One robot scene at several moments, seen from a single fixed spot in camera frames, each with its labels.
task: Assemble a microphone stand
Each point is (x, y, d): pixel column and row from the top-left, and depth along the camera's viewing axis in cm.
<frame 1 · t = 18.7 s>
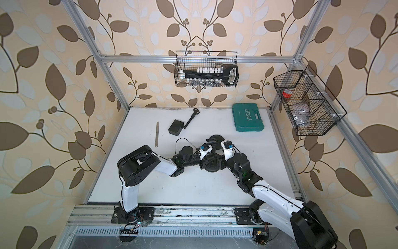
left hand: (212, 152, 88), fingers closed
right hand: (217, 150, 83), fingers open
black stand rod: (196, 111, 120), point 2 cm above the table
small black box: (176, 127, 107), point 4 cm above the table
metal ruler: (157, 134, 107), on the table
green tool case: (247, 117, 111), point 6 cm above the table

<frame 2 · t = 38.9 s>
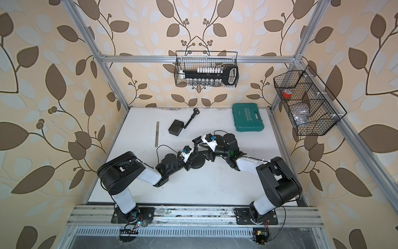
left hand: (193, 151, 88), fingers closed
right hand: (199, 148, 85), fingers open
the named things where they were.

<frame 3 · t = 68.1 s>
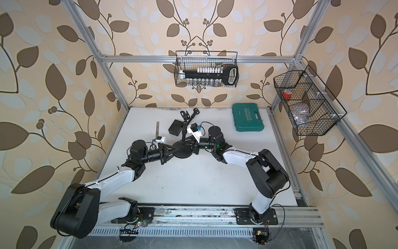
left hand: (175, 148, 76), fingers closed
right hand: (180, 142, 79), fingers closed
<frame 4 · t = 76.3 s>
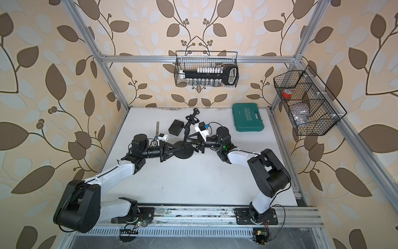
left hand: (176, 148, 75), fingers closed
right hand: (185, 141, 78), fingers open
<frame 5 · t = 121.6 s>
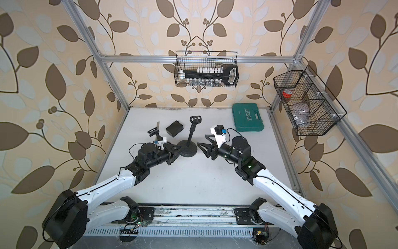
left hand: (182, 145, 76), fingers closed
right hand: (201, 140, 70), fingers open
black stand rod: (195, 120, 72), point 34 cm above the table
black mic stand rod: (155, 131, 83), point 22 cm above the table
the other named things where they were.

